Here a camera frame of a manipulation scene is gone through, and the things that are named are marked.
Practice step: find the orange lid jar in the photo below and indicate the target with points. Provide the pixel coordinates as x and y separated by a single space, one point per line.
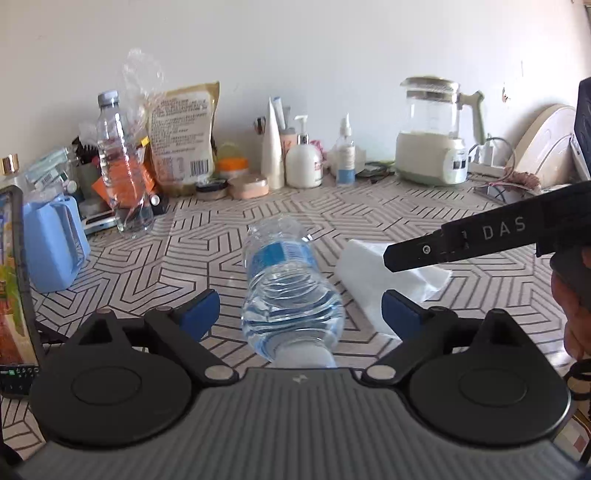
231 162

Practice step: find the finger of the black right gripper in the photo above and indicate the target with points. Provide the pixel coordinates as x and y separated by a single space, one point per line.
416 253

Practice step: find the glass electric kettle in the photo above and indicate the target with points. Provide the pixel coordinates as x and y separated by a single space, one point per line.
430 150

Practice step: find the upright clear water bottle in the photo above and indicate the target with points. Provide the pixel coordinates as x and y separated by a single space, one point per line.
114 140

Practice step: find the white cosmetic tube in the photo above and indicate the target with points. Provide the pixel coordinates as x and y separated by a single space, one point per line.
272 155

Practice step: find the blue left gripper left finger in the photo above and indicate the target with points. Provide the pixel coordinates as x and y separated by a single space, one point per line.
197 316

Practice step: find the beige printed food bag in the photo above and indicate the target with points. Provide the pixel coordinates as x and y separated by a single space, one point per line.
180 131

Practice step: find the white cleaning cloth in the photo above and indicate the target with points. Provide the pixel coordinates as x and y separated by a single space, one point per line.
361 269

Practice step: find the blue plastic jug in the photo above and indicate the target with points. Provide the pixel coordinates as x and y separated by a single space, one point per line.
56 246

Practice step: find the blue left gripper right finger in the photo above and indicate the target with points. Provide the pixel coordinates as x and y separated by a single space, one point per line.
401 314

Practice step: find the white round appliance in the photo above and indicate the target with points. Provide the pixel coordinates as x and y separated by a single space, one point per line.
547 156

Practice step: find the black lid round jar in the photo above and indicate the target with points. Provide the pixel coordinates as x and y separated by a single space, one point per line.
211 191

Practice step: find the clear blue-label water bottle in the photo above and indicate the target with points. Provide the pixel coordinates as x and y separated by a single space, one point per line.
292 315

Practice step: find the pink round cosmetic jar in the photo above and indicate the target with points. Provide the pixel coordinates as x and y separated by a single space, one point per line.
248 186

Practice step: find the orange cardboard box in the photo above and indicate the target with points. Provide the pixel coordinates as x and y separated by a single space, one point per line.
126 181

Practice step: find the white pump lotion bottle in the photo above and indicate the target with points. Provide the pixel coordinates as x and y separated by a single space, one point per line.
303 160

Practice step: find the smartphone on stand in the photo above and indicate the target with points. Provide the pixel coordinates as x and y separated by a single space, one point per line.
21 350

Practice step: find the person's right hand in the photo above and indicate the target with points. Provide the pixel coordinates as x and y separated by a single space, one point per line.
577 331

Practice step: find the clear plastic bag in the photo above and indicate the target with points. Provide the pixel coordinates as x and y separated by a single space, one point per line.
143 80

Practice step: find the clear spray bottle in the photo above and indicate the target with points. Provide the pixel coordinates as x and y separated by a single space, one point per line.
346 149

